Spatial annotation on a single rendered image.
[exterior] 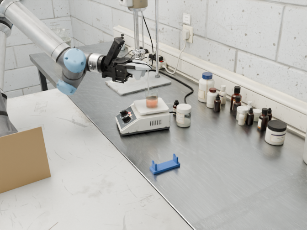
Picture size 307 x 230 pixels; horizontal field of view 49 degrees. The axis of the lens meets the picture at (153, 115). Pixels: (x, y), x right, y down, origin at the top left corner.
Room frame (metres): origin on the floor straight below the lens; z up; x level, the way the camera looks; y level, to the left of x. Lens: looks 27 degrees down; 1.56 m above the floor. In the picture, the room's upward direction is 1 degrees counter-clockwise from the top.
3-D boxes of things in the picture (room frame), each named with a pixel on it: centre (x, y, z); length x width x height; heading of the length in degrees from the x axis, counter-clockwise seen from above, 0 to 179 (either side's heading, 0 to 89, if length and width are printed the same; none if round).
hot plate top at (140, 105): (1.21, 0.01, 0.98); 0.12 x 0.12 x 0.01; 15
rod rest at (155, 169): (0.91, -0.04, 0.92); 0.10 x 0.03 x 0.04; 117
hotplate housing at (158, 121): (1.20, 0.03, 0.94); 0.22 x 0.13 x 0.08; 105
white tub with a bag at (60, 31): (2.12, 0.59, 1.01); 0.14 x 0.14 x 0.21
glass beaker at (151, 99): (1.19, 0.00, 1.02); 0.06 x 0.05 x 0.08; 7
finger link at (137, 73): (1.18, 0.05, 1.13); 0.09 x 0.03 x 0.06; 63
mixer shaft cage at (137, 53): (1.67, 0.07, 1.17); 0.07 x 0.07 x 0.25
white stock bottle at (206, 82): (1.44, -0.25, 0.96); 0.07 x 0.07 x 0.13
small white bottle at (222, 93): (1.39, -0.32, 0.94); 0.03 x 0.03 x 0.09
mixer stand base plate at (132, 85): (1.66, 0.08, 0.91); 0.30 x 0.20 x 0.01; 121
